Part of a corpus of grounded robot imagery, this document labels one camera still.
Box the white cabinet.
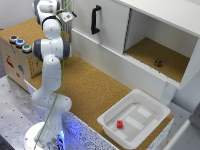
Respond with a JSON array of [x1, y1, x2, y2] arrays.
[[71, 0, 200, 107]]

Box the green button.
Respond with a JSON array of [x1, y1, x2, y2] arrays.
[[21, 43, 33, 54]]

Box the white sliding door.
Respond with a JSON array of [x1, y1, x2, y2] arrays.
[[72, 0, 131, 56]]

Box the wooden drawer box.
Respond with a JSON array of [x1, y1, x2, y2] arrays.
[[0, 17, 71, 92]]

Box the purple block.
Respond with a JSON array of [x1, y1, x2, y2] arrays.
[[154, 58, 163, 67]]

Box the black door handle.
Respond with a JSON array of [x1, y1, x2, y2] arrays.
[[90, 4, 103, 36]]

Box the green cable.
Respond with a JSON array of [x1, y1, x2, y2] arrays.
[[33, 0, 74, 150]]

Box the white plastic box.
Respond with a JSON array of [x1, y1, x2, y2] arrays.
[[96, 88, 172, 150]]

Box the pink block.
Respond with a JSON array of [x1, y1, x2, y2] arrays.
[[116, 120, 125, 129]]

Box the red button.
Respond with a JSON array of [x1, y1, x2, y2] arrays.
[[9, 35, 19, 45]]

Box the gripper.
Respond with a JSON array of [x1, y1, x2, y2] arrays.
[[55, 10, 77, 24]]

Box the blue button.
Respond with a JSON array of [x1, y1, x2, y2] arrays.
[[15, 38, 26, 49]]

